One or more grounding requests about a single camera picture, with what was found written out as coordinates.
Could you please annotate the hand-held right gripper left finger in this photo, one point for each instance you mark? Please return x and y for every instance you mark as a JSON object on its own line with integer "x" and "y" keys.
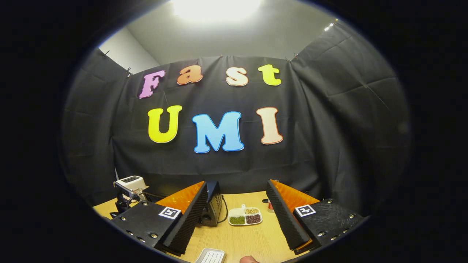
{"x": 188, "y": 219}

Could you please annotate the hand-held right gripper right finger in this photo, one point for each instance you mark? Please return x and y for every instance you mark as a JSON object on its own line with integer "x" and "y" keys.
{"x": 289, "y": 219}

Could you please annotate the black electric oven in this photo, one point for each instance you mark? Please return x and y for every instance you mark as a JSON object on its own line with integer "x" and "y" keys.
{"x": 214, "y": 204}

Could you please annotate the white toaster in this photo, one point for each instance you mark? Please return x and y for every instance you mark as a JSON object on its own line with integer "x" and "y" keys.
{"x": 133, "y": 181}

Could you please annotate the clear plastic water bottle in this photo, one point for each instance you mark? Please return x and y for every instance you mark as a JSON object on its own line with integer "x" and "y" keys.
{"x": 271, "y": 205}

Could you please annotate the white rectangular tray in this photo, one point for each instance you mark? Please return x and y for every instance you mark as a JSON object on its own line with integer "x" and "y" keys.
{"x": 211, "y": 256}

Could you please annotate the white divided snack plate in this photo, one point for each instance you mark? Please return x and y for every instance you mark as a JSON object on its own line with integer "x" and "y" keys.
{"x": 245, "y": 216}

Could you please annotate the black backdrop cloth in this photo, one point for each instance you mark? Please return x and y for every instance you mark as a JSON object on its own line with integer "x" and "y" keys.
{"x": 329, "y": 120}

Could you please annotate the small ceiling light panel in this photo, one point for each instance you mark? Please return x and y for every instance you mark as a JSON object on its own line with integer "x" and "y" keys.
{"x": 329, "y": 26}

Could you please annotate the large ceiling light panel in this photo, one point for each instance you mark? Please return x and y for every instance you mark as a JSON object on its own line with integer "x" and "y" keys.
{"x": 215, "y": 9}

